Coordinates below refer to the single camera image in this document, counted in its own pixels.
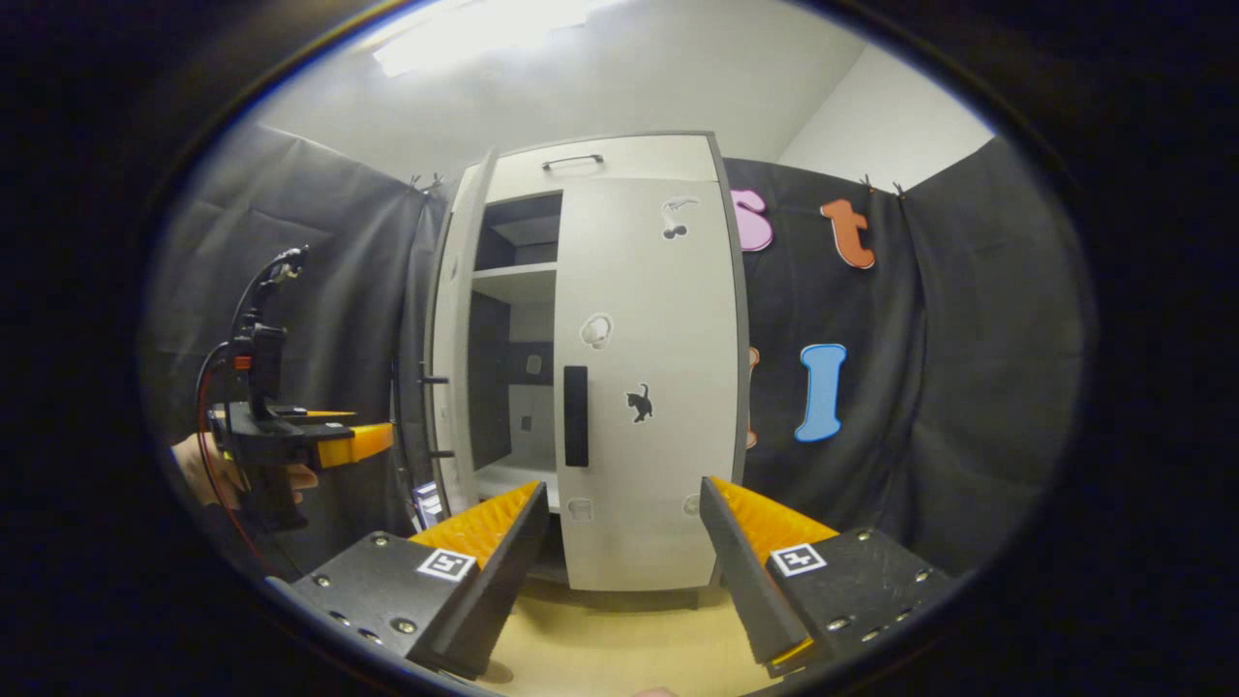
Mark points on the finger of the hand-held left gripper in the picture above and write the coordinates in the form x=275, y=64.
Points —
x=353, y=445

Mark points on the ceiling light panel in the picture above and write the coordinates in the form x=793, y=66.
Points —
x=474, y=39

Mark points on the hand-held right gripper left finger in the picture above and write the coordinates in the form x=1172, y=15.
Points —
x=498, y=581

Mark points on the white cabinet shelf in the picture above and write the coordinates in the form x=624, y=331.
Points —
x=518, y=283

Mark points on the white cabinet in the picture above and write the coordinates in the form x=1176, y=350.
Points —
x=489, y=387

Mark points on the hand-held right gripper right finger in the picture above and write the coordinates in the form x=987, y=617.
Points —
x=745, y=571

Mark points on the black backdrop cloth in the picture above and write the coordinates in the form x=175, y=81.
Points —
x=968, y=339

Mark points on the white cabinet drawer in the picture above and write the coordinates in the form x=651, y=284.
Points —
x=658, y=160

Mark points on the white cabinet door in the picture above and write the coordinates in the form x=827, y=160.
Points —
x=658, y=484
x=447, y=339

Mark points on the white printed box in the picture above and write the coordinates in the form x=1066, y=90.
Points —
x=427, y=503

